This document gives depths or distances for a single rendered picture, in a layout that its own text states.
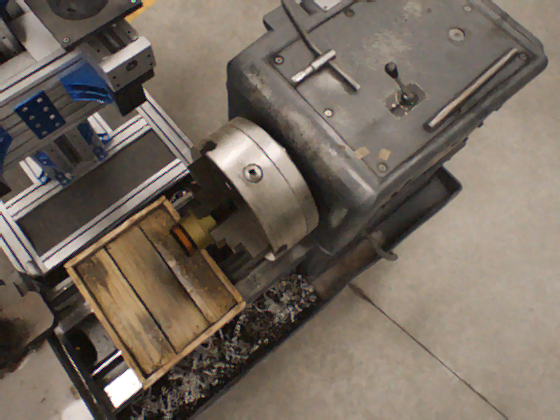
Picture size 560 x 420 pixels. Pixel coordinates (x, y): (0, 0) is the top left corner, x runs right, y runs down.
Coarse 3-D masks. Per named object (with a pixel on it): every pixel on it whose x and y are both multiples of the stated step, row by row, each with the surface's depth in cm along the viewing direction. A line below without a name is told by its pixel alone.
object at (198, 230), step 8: (184, 216) 103; (192, 216) 102; (208, 216) 103; (184, 224) 101; (192, 224) 101; (200, 224) 100; (208, 224) 102; (216, 224) 103; (176, 232) 101; (184, 232) 101; (192, 232) 100; (200, 232) 101; (208, 232) 101; (176, 240) 100; (184, 240) 100; (192, 240) 101; (200, 240) 101; (208, 240) 102; (184, 248) 100; (192, 248) 101; (200, 248) 102
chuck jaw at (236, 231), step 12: (240, 216) 103; (216, 228) 102; (228, 228) 102; (240, 228) 102; (252, 228) 102; (216, 240) 101; (228, 240) 101; (240, 240) 101; (252, 240) 100; (252, 252) 99; (264, 252) 101; (276, 252) 102
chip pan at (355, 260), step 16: (416, 192) 167; (432, 192) 167; (448, 192) 168; (416, 208) 165; (432, 208) 165; (384, 224) 162; (400, 224) 163; (384, 240) 160; (352, 256) 158; (368, 256) 158; (304, 272) 155; (320, 272) 156; (336, 272) 156; (352, 272) 156; (320, 288) 154; (336, 288) 154; (320, 304) 152
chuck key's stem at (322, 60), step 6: (324, 54) 100; (330, 54) 100; (336, 54) 100; (318, 60) 99; (324, 60) 99; (312, 66) 99; (318, 66) 99; (300, 72) 98; (306, 72) 98; (312, 72) 99; (294, 78) 98; (300, 78) 98; (294, 84) 98
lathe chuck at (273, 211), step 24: (216, 144) 98; (240, 144) 96; (216, 168) 96; (240, 168) 93; (264, 168) 94; (240, 192) 92; (264, 192) 93; (288, 192) 94; (264, 216) 93; (288, 216) 96; (264, 240) 100; (288, 240) 99
